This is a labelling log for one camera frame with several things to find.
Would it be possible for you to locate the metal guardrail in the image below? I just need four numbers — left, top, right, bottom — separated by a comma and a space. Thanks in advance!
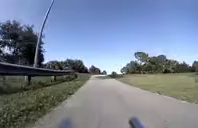
0, 58, 77, 84

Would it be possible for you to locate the leaning palm trunk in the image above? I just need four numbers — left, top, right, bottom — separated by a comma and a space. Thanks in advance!
32, 0, 56, 69

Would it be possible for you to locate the distant line of trees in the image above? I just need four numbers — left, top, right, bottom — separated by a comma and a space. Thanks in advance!
120, 51, 198, 76

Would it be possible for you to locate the grass strip with weeds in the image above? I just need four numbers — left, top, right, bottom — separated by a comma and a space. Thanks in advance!
0, 73, 92, 128

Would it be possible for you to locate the wide grass verge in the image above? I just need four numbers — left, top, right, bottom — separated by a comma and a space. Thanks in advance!
115, 72, 198, 108

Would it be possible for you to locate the small distant bush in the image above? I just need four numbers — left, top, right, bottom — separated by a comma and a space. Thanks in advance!
108, 70, 120, 79

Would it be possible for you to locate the grey asphalt path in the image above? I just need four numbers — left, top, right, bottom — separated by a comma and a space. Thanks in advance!
31, 74, 198, 128

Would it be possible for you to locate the row of dark trees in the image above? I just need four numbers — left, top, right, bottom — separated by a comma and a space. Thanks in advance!
0, 19, 108, 76

